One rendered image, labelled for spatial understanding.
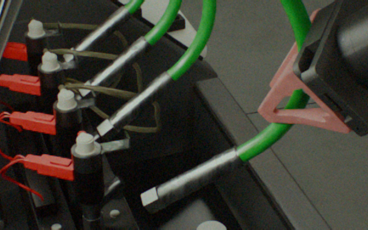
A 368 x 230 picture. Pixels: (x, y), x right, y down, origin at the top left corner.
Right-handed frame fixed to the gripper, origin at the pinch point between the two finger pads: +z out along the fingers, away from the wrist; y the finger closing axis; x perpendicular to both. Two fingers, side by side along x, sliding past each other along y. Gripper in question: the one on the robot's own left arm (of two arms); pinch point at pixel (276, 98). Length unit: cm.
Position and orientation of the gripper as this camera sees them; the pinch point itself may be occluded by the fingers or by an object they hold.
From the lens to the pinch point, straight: 64.6
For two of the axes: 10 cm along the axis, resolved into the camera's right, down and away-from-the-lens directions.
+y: -3.8, 6.9, -6.2
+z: -5.9, 3.3, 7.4
